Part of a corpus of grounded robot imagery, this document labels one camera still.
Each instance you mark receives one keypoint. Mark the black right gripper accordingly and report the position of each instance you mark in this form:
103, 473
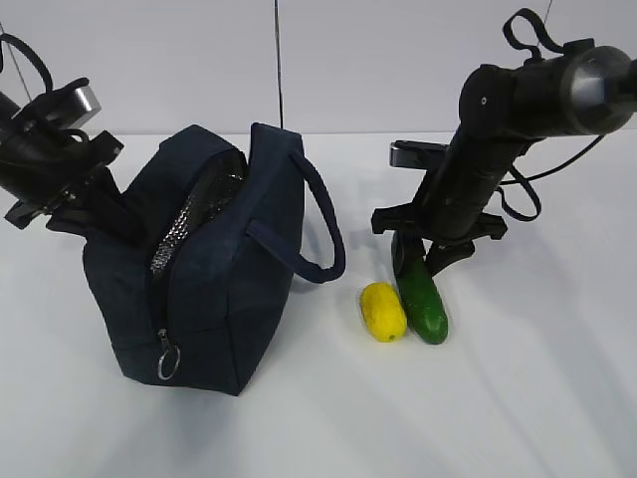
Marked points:
410, 249

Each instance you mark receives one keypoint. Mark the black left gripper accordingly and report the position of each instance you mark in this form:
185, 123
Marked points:
68, 179

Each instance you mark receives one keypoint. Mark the green cucumber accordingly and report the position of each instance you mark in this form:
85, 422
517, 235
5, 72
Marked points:
421, 302

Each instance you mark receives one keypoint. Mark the yellow lemon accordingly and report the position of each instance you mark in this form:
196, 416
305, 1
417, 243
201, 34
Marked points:
382, 312

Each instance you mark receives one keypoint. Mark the navy blue lunch bag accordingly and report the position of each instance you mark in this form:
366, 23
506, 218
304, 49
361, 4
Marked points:
197, 302

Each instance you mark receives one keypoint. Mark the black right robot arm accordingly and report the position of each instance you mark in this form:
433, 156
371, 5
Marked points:
503, 112

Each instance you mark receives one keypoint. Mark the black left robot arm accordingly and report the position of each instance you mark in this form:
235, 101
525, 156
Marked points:
27, 120

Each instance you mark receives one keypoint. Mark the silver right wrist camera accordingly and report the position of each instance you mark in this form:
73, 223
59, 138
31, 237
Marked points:
417, 154

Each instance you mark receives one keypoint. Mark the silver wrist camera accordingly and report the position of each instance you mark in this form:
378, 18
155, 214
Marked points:
70, 107
417, 154

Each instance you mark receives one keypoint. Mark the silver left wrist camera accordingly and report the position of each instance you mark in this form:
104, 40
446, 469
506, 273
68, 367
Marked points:
70, 107

